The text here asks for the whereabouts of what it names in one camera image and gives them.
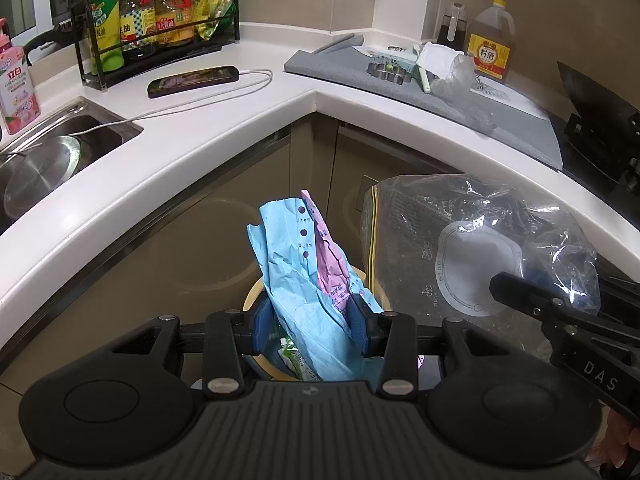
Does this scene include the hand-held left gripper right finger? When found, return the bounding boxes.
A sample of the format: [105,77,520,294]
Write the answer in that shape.
[349,294,493,397]

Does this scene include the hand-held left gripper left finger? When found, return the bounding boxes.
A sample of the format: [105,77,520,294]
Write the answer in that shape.
[107,305,273,397]

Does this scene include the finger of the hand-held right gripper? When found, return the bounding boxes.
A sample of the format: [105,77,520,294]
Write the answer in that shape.
[597,260,640,311]
[489,271,601,321]

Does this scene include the round beige trash bin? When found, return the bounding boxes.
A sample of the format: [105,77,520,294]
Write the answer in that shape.
[241,266,387,382]

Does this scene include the green snack packet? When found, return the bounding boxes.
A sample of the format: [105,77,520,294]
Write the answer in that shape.
[277,337,307,378]

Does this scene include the light blue paper packet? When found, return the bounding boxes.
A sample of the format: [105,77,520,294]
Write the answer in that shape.
[246,199,383,383]

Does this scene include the pink paper packet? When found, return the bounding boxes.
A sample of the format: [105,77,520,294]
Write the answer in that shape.
[300,190,353,313]

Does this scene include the clear zip bag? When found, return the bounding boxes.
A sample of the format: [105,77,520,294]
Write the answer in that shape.
[361,172,601,331]

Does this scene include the clear plastic bag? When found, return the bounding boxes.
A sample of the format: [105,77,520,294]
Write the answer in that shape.
[430,54,498,132]

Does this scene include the person's right hand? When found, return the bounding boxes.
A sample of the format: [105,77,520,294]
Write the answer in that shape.
[605,405,640,478]

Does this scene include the beige cabinet door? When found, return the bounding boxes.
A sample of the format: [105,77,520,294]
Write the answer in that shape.
[0,127,293,401]
[336,125,481,281]

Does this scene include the amber cooking wine jug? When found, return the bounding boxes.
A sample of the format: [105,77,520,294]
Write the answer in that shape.
[464,0,517,86]

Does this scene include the steel sink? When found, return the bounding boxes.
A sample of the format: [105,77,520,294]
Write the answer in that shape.
[0,96,145,236]

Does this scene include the grey mat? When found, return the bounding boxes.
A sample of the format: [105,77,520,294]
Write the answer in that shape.
[284,34,566,171]

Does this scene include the metal cookie cutter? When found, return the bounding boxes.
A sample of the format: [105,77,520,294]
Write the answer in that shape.
[366,59,417,83]

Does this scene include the black smartphone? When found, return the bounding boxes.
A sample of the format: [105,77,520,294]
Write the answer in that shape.
[147,65,240,99]

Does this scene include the light blue box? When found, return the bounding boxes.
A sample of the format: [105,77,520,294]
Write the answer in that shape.
[372,46,420,77]

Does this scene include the steel pot lid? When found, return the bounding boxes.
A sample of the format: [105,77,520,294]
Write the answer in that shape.
[2,135,83,216]

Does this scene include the dark oil dispenser bottle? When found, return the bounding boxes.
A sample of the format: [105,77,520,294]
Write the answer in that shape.
[436,2,468,48]

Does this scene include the white printed booklet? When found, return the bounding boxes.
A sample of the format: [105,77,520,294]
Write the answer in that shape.
[351,42,416,58]

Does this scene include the yellow cooking oil bottle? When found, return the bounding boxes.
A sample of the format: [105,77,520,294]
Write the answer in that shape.
[151,0,197,48]

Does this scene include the yellow green snack bag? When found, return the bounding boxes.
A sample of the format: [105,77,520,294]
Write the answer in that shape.
[192,0,236,41]

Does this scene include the pink detergent bottle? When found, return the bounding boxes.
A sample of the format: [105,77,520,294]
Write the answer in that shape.
[0,17,42,135]

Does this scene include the soy sauce bottle red cap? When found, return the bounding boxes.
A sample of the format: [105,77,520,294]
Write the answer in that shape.
[118,0,157,53]

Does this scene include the green bottle yellow cap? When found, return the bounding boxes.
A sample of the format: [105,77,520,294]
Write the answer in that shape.
[87,0,126,75]

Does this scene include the white charging cable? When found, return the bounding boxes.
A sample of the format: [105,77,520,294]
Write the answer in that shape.
[0,68,274,156]

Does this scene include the black wire rack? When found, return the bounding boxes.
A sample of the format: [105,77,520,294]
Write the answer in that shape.
[70,0,241,92]

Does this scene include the black pan handle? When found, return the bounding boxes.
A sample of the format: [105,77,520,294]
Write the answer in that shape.
[24,22,88,67]

